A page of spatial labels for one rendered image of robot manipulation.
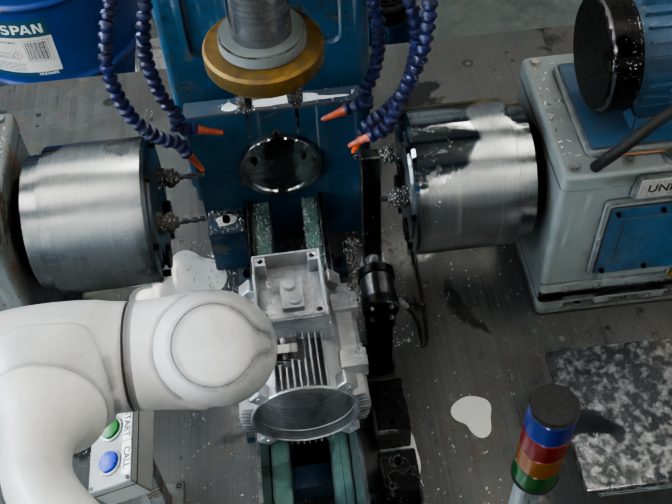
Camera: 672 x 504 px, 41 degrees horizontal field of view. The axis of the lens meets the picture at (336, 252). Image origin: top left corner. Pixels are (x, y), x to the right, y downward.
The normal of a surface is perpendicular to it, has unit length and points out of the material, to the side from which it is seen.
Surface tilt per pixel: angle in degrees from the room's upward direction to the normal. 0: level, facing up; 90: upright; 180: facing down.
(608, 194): 90
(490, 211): 73
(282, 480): 0
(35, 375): 34
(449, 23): 0
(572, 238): 90
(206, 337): 27
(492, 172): 43
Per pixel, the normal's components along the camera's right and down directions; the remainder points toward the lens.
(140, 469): 0.89, -0.35
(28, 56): -0.01, 0.79
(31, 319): -0.07, -0.80
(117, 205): 0.03, -0.05
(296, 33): -0.04, -0.61
